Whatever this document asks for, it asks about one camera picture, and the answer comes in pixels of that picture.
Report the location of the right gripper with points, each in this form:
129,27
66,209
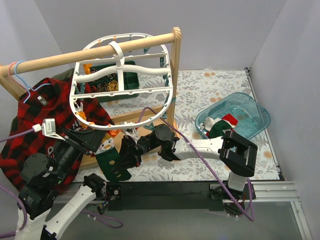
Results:
130,153

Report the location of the blue wire hanger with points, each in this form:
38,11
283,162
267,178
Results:
25,85

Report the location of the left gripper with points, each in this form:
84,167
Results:
81,141

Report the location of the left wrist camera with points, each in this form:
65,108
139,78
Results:
47,128

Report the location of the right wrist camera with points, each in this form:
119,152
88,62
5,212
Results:
133,133

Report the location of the green dotted penguin sock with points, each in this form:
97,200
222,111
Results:
107,156

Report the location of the wooden clothes rack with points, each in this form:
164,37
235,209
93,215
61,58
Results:
93,109

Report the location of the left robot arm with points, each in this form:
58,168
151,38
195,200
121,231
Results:
43,176

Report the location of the red bear sock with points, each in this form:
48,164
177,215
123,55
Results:
231,120

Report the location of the dark green sock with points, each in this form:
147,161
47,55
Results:
218,128

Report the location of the teal plastic basin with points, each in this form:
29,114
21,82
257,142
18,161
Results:
251,117

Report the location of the white sock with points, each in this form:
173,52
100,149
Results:
207,125

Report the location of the white round clip hanger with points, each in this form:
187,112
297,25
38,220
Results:
139,53

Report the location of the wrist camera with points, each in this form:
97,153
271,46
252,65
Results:
133,133
47,128

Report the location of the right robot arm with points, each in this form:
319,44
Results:
236,152

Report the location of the floral table mat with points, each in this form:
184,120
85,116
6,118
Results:
196,91

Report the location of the red plaid shirt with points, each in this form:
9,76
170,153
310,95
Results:
48,100

